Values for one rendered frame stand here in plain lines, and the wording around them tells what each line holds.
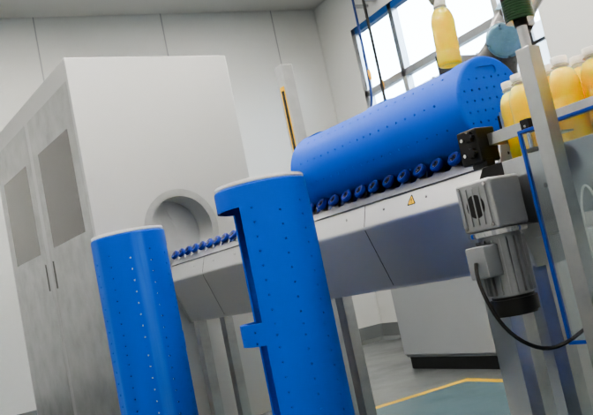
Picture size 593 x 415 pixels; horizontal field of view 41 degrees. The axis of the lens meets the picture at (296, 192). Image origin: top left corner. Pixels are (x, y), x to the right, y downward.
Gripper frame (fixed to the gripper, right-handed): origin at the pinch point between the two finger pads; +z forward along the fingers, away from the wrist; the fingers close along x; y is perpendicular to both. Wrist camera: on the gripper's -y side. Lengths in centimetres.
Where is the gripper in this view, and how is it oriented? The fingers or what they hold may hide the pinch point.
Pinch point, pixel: (438, 0)
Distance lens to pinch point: 248.7
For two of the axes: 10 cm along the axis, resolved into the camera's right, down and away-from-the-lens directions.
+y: -5.3, 2.0, 8.2
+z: 2.0, 9.7, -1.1
